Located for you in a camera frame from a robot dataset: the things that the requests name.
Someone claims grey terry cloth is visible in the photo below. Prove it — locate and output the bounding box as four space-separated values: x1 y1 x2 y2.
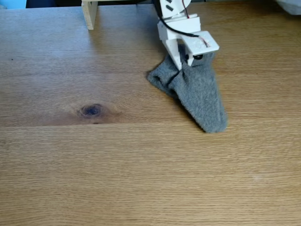
147 52 228 134

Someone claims light wooden stand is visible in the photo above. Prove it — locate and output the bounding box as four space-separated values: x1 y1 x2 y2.
81 0 156 31

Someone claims pale grey object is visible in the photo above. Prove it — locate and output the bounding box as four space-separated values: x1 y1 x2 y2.
274 0 301 16

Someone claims dark background object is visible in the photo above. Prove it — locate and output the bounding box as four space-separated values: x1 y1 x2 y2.
25 0 83 9

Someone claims light blue background object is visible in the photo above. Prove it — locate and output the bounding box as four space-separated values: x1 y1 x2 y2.
0 0 27 10

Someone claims black camera cable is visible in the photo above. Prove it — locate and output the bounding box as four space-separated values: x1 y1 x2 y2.
153 0 212 48

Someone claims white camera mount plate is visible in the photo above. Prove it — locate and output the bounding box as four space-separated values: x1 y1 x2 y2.
180 30 221 57

